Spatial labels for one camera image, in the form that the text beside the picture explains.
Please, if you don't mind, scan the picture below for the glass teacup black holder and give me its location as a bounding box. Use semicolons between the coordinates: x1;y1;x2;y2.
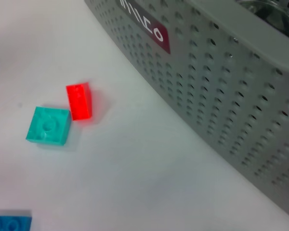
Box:
236;0;289;41

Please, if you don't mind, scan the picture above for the grey perforated storage bin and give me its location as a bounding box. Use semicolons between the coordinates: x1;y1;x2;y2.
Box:
83;0;289;221

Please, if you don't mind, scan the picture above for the teal toy brick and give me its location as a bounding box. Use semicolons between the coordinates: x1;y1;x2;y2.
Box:
25;105;72;147

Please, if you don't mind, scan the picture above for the blue toy brick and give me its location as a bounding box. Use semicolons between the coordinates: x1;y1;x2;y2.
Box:
0;209;32;231

